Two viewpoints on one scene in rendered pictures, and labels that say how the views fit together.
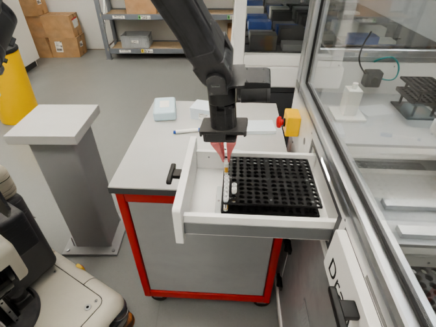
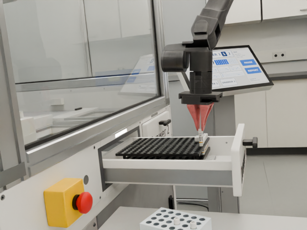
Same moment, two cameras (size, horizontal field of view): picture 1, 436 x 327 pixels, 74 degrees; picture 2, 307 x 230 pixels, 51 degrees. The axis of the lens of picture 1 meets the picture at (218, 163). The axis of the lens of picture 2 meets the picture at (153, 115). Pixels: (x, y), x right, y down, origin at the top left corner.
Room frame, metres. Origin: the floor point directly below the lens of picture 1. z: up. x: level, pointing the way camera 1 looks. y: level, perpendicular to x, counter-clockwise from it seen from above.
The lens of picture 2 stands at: (1.38, 0.08, 1.12)
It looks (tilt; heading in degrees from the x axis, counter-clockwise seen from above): 8 degrees down; 195
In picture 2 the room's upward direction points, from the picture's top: 5 degrees counter-clockwise
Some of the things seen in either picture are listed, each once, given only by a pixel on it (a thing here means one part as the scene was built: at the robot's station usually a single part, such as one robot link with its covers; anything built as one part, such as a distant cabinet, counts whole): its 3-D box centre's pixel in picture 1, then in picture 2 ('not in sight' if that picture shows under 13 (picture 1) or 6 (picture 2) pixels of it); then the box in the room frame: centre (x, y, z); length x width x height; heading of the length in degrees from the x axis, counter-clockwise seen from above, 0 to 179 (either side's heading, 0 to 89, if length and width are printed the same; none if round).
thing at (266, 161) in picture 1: (266, 188); (166, 155); (0.54, -0.12, 0.87); 0.22 x 0.18 x 0.06; 87
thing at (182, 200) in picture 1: (187, 183); (240, 154); (0.55, 0.08, 0.87); 0.29 x 0.02 x 0.11; 177
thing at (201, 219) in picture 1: (270, 189); (162, 157); (0.54, -0.13, 0.86); 0.40 x 0.26 x 0.06; 87
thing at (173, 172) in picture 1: (176, 173); (250, 142); (0.55, 0.10, 0.91); 0.07 x 0.04 x 0.01; 177
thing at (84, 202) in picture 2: (280, 122); (82, 202); (0.87, -0.21, 0.88); 0.04 x 0.03 x 0.04; 177
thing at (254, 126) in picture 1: (258, 126); not in sight; (1.02, -0.16, 0.77); 0.13 x 0.09 x 0.02; 92
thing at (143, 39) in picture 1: (137, 39); not in sight; (4.50, 1.19, 0.22); 0.40 x 0.30 x 0.17; 90
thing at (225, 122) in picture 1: (223, 116); (200, 85); (0.56, -0.01, 1.06); 0.10 x 0.07 x 0.07; 82
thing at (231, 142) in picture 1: (222, 144); (203, 112); (0.56, -0.01, 0.99); 0.07 x 0.07 x 0.09; 82
